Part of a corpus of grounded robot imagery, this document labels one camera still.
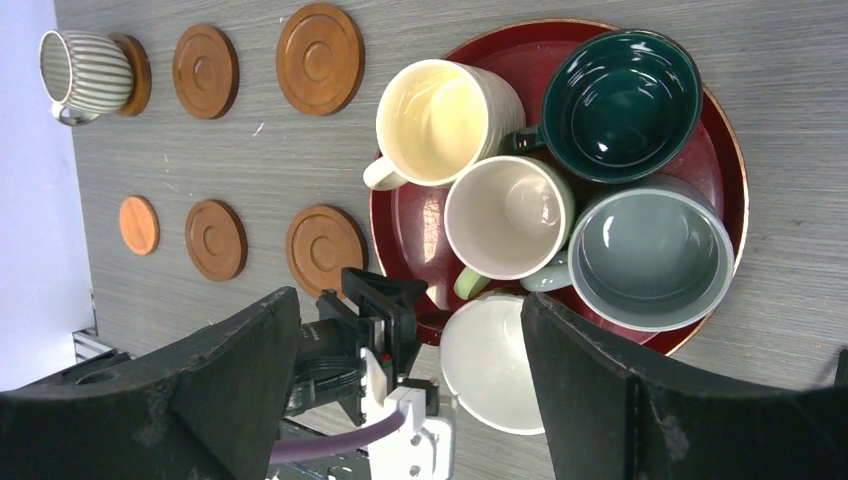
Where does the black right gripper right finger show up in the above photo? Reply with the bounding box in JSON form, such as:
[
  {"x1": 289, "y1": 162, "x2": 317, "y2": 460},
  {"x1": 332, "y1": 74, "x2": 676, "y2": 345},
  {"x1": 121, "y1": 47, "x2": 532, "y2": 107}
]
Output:
[{"x1": 521, "y1": 294, "x2": 847, "y2": 479}]

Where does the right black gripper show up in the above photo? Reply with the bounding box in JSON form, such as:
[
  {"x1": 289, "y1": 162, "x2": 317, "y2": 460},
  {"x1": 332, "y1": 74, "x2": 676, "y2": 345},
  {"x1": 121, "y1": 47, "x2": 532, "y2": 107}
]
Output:
[{"x1": 284, "y1": 267, "x2": 428, "y2": 424}]

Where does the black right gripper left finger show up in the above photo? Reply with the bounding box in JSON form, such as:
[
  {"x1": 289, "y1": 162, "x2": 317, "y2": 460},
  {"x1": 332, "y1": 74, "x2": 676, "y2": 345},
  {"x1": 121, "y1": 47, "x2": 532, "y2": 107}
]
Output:
[{"x1": 1, "y1": 287, "x2": 301, "y2": 479}]

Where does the dark ringed wooden coaster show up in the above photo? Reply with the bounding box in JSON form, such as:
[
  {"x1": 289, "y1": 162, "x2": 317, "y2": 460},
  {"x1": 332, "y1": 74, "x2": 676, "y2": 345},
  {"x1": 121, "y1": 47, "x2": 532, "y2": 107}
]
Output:
[{"x1": 284, "y1": 205, "x2": 368, "y2": 298}]

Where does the white bowl cup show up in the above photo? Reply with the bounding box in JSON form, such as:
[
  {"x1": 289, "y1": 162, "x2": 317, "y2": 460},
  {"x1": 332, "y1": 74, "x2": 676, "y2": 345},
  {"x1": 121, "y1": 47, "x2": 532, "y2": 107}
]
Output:
[{"x1": 439, "y1": 294, "x2": 544, "y2": 436}]

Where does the pale green cup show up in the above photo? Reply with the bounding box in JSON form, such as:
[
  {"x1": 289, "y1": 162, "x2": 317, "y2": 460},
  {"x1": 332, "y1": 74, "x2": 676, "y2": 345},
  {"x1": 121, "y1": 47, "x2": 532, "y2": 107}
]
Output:
[{"x1": 443, "y1": 155, "x2": 576, "y2": 300}]

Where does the cream mug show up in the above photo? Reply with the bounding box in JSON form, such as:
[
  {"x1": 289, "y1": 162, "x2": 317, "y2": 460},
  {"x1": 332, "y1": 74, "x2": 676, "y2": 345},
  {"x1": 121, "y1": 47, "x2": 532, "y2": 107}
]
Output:
[{"x1": 363, "y1": 59, "x2": 526, "y2": 191}]

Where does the light wooden coaster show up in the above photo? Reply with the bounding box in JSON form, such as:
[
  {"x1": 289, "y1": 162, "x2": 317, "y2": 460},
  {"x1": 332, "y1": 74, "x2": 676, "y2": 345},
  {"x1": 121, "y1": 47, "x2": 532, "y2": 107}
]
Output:
[{"x1": 119, "y1": 195, "x2": 160, "y2": 255}]

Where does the dark green cup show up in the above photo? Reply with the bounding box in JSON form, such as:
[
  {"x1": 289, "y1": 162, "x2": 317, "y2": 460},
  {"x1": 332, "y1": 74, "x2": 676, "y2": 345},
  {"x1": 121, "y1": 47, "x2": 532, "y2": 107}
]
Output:
[{"x1": 501, "y1": 29, "x2": 703, "y2": 184}]

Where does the grey ribbed cup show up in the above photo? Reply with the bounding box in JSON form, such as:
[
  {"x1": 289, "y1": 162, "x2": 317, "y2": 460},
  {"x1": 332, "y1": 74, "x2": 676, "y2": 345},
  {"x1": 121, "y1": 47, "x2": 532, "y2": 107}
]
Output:
[{"x1": 39, "y1": 30, "x2": 134, "y2": 127}]

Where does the grey green mug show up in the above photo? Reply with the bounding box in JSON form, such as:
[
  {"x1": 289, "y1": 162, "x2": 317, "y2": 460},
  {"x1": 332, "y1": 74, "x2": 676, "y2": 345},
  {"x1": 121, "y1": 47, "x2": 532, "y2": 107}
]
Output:
[{"x1": 520, "y1": 175, "x2": 735, "y2": 332}]

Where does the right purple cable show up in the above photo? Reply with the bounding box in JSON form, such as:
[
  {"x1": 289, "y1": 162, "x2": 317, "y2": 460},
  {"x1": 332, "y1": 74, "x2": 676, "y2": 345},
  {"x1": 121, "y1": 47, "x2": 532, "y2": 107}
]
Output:
[{"x1": 268, "y1": 407, "x2": 409, "y2": 466}]

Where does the aluminium frame rail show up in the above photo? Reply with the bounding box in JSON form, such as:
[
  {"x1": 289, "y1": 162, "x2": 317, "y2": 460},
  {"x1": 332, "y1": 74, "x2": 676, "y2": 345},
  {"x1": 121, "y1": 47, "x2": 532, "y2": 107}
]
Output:
[{"x1": 72, "y1": 328, "x2": 132, "y2": 363}]

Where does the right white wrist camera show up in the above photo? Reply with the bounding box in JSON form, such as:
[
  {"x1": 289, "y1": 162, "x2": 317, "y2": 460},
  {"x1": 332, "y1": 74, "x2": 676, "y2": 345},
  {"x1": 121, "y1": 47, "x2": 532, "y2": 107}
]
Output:
[{"x1": 360, "y1": 347, "x2": 457, "y2": 479}]

